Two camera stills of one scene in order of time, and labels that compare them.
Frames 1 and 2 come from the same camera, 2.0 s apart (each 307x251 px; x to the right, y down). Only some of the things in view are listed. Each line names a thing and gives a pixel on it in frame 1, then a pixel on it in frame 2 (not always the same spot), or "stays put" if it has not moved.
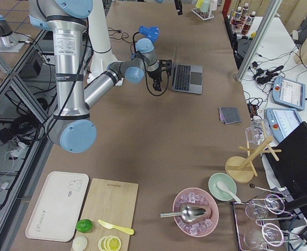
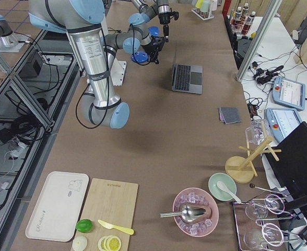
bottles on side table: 241,22 stays put
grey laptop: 187,78 stays put
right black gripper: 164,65 → 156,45
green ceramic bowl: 218,193 stays put
